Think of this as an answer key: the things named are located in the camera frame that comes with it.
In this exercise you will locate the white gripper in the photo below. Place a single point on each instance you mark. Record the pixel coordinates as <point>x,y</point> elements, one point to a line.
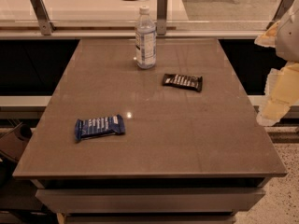
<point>288,37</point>

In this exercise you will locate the blue rxbar blueberry bar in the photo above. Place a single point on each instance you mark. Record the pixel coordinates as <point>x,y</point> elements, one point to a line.
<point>98,127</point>

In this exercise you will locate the black snack bar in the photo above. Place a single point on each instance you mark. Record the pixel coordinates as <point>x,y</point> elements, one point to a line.
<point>183,82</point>

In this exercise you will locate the clear plastic water bottle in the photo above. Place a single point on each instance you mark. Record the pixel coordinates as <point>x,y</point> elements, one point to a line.
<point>145,39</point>

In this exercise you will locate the grey table drawer unit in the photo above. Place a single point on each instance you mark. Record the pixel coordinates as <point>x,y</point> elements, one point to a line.
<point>150,206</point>

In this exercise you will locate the dark chair at left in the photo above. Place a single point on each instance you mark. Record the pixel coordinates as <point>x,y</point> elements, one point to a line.
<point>12,145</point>

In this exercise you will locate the right metal rail bracket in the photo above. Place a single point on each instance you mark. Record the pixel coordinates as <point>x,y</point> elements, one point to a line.
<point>283,7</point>

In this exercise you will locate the metal rail bracket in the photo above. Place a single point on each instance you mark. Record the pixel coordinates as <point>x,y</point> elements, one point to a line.
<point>283,7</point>
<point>45,25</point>
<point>161,16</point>

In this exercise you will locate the middle metal rail bracket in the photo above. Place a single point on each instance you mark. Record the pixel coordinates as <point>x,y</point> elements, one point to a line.
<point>161,16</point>

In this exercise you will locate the left metal rail bracket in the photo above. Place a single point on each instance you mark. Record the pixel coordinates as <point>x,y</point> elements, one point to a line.
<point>45,25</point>

